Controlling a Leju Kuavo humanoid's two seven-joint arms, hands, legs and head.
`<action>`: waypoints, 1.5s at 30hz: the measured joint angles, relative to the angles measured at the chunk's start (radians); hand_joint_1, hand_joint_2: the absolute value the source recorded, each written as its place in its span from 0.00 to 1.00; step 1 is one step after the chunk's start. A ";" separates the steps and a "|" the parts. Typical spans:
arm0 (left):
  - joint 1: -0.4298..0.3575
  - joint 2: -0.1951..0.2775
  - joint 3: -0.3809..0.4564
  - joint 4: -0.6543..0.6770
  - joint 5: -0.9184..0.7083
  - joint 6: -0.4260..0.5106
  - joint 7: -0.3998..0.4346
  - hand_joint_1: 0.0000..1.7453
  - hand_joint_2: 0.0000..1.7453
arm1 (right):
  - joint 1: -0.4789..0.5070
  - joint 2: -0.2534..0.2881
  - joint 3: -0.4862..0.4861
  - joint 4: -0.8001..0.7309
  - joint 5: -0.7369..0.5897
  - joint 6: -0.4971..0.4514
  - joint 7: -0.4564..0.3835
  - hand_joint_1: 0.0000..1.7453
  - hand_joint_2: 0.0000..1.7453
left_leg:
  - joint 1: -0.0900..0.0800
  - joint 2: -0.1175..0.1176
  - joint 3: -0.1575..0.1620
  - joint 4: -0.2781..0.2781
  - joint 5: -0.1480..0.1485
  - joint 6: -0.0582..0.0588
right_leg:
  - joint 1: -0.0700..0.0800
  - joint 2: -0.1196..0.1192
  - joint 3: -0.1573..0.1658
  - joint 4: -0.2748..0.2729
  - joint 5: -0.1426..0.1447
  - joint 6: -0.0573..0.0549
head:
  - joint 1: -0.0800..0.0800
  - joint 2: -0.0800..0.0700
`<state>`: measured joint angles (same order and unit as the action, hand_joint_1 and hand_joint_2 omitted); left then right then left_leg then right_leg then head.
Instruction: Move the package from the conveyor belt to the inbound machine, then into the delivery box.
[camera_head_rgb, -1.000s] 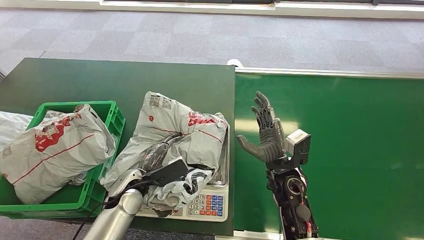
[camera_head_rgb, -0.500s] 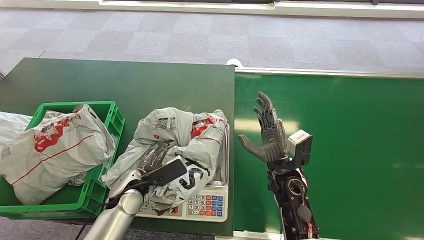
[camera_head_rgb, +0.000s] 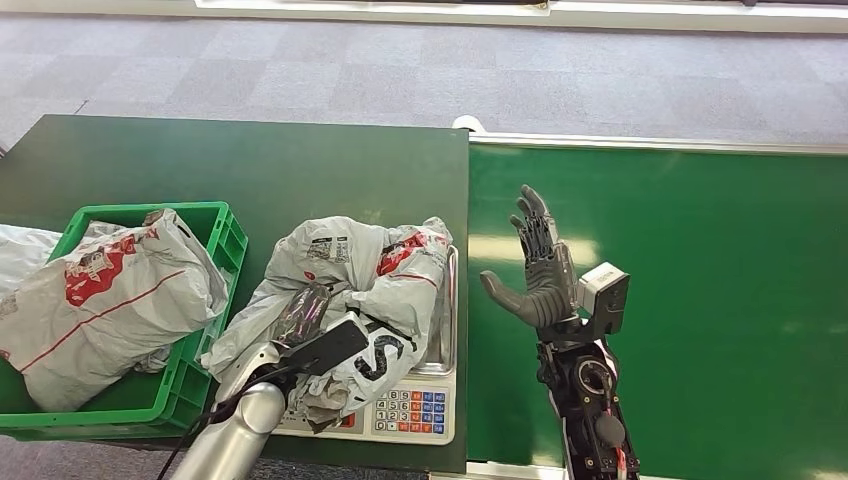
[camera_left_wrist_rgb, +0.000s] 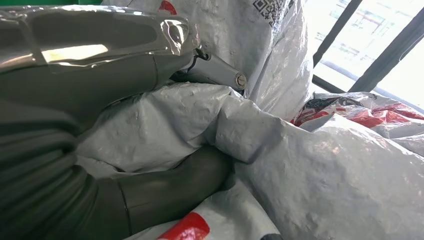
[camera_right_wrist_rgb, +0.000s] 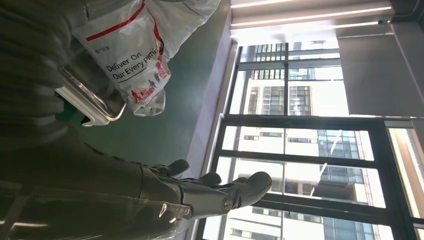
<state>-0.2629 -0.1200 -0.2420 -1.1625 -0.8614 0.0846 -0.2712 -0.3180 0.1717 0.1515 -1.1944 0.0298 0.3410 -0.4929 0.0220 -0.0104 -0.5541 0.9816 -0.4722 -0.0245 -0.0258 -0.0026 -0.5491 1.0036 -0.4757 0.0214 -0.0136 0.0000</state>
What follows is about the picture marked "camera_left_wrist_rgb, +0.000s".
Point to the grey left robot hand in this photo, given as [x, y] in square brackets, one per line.
[82, 82]

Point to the grey package with black print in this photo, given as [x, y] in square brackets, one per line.
[165, 126]

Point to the white package with red print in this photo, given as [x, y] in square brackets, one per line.
[364, 117]

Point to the dark window frame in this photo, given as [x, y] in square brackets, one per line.
[387, 56]

